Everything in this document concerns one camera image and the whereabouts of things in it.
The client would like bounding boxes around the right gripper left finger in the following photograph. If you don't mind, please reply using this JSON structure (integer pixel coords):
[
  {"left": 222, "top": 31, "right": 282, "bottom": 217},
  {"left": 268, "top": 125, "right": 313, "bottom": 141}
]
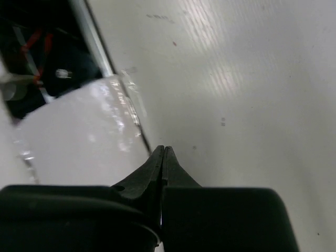
[{"left": 1, "top": 145, "right": 164, "bottom": 251}]

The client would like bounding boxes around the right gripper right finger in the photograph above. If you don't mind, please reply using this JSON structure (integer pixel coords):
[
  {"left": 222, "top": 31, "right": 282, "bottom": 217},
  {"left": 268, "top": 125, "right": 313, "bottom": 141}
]
[{"left": 162, "top": 147, "right": 299, "bottom": 251}]

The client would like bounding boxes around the white taped cover plate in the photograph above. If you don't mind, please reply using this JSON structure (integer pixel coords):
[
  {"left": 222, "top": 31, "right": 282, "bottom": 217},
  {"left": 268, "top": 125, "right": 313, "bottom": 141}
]
[{"left": 1, "top": 76, "right": 149, "bottom": 186}]

